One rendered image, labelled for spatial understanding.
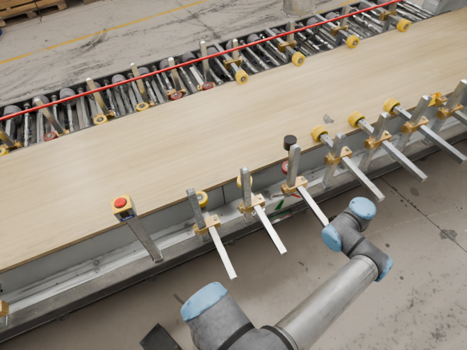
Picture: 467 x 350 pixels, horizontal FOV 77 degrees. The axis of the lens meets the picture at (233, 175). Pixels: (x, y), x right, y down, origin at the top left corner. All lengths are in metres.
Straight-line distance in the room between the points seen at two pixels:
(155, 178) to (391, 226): 1.83
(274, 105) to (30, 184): 1.48
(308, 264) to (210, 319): 1.66
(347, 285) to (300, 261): 1.40
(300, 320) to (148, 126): 1.49
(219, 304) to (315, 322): 0.24
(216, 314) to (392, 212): 2.16
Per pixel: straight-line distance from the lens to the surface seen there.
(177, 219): 1.73
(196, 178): 1.56
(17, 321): 1.82
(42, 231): 1.71
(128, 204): 1.16
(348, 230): 1.09
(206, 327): 0.70
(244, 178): 1.28
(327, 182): 1.72
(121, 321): 2.35
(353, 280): 0.94
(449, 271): 2.61
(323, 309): 0.83
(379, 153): 2.16
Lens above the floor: 2.11
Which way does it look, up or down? 52 degrees down
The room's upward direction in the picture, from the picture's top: 7 degrees counter-clockwise
